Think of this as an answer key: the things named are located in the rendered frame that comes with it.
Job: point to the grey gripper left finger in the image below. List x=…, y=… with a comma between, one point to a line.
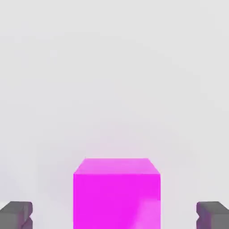
x=15, y=215

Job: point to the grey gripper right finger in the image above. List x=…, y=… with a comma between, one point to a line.
x=213, y=215

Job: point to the small magenta cube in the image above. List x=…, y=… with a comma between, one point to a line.
x=116, y=196

